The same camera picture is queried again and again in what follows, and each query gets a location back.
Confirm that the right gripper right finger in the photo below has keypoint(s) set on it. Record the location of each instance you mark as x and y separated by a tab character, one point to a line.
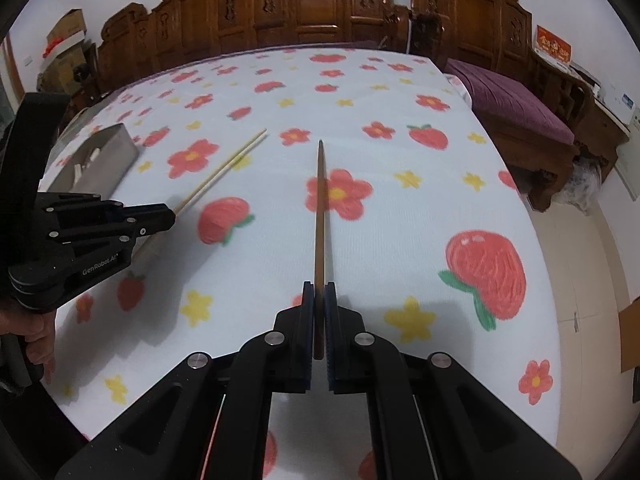
334	343

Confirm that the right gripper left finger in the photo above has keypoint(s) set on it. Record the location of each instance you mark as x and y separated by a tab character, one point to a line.
306	332

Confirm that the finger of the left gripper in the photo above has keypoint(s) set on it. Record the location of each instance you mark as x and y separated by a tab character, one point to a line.
143	220
75	203

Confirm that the dark brown chopstick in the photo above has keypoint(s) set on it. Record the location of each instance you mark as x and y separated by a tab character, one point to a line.
319	264

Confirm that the left hand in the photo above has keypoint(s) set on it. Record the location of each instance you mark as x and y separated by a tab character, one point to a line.
37	329

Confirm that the steel tray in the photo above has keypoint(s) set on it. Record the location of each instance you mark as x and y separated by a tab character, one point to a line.
118	154

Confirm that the stacked cardboard boxes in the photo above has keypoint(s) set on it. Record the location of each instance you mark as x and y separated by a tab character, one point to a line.
68	59

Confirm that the strawberry flower tablecloth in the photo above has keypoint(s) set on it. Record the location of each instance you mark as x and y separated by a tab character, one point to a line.
423	237

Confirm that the carved wooden sofa bench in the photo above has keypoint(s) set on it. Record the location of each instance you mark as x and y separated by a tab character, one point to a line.
138	43

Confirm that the purple armchair cushion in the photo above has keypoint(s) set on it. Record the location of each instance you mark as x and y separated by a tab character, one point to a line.
508	99

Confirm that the wooden side table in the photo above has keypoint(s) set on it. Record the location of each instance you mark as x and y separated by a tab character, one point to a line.
598	132

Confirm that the carved wooden armchair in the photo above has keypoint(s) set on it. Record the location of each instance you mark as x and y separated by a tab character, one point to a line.
497	35

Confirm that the red calendar card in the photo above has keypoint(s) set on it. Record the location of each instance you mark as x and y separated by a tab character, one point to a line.
553	46

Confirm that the white router box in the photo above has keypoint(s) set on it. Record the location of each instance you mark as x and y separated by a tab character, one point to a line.
617	102

